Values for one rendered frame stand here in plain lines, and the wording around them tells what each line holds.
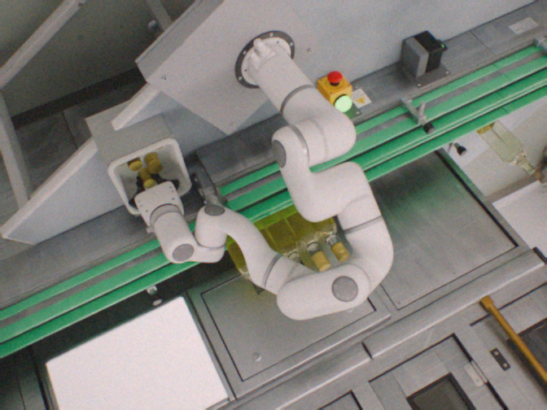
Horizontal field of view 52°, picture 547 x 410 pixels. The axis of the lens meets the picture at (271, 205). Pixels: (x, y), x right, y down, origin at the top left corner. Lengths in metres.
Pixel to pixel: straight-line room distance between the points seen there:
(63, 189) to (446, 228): 1.09
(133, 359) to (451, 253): 0.95
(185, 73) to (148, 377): 0.80
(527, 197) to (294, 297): 4.60
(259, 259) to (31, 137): 1.17
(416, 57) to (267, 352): 0.90
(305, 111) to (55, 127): 1.18
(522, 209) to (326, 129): 4.49
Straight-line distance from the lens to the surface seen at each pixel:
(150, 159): 1.44
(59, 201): 1.53
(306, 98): 1.19
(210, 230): 1.25
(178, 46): 1.21
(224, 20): 1.22
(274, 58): 1.28
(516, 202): 5.56
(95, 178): 1.50
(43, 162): 2.08
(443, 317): 1.62
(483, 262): 1.75
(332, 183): 1.11
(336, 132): 1.14
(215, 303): 1.62
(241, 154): 1.51
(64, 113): 2.19
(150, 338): 1.62
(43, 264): 1.60
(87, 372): 1.64
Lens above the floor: 1.71
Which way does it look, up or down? 30 degrees down
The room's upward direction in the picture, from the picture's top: 149 degrees clockwise
